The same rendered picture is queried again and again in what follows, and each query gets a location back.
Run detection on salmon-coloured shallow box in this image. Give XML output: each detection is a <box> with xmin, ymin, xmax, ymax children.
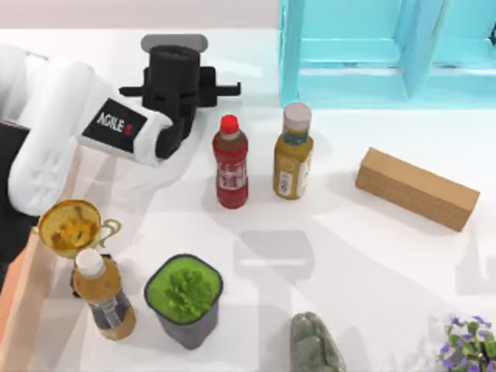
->
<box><xmin>0</xmin><ymin>143</ymin><xmax>83</xmax><ymax>372</ymax></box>

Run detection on orange bottle with white cap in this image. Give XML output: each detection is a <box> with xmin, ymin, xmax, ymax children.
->
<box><xmin>71</xmin><ymin>248</ymin><xmax>138</xmax><ymax>342</ymax></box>

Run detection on pale grey rounded box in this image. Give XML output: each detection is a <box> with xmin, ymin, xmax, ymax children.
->
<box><xmin>140</xmin><ymin>33</ymin><xmax>209</xmax><ymax>54</ymax></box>

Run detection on green plant in grey pot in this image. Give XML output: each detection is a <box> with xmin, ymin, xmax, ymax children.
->
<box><xmin>143</xmin><ymin>253</ymin><xmax>225</xmax><ymax>350</ymax></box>

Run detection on light blue rack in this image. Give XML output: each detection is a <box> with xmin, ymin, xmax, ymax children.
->
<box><xmin>277</xmin><ymin>0</ymin><xmax>496</xmax><ymax>112</ymax></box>

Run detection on gold trophy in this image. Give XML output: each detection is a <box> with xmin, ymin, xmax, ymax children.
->
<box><xmin>37</xmin><ymin>198</ymin><xmax>123</xmax><ymax>300</ymax></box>

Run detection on purple flower plant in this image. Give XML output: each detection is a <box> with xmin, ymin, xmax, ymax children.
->
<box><xmin>437</xmin><ymin>315</ymin><xmax>496</xmax><ymax>372</ymax></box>

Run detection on red bottle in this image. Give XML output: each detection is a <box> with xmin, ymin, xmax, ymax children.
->
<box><xmin>211</xmin><ymin>113</ymin><xmax>250</xmax><ymax>211</ymax></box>

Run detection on brown cardboard box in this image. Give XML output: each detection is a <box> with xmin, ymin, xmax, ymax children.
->
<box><xmin>355</xmin><ymin>146</ymin><xmax>482</xmax><ymax>233</ymax></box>

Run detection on yellow bottle with grey cap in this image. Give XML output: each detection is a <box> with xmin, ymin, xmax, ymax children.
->
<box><xmin>272</xmin><ymin>102</ymin><xmax>315</xmax><ymax>201</ymax></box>

